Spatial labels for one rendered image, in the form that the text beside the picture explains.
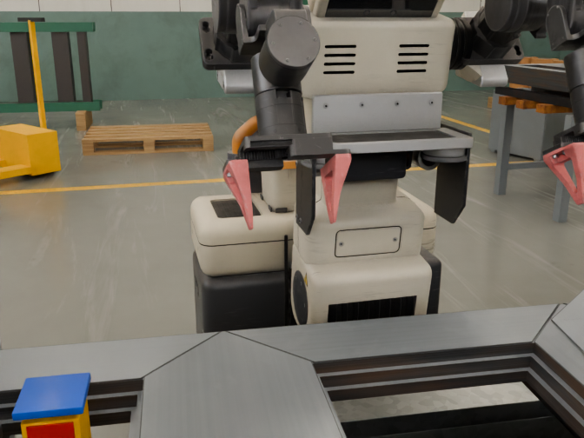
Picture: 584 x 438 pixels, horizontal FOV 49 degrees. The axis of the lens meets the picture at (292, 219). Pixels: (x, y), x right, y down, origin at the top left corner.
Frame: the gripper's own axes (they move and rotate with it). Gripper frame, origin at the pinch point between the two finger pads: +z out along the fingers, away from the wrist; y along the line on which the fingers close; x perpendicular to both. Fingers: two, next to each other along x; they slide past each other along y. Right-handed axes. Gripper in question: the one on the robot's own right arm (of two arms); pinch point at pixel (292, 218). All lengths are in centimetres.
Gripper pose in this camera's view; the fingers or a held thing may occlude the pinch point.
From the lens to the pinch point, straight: 73.7
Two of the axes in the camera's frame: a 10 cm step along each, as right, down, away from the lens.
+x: -2.1, 1.7, 9.6
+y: 9.7, -0.7, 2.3
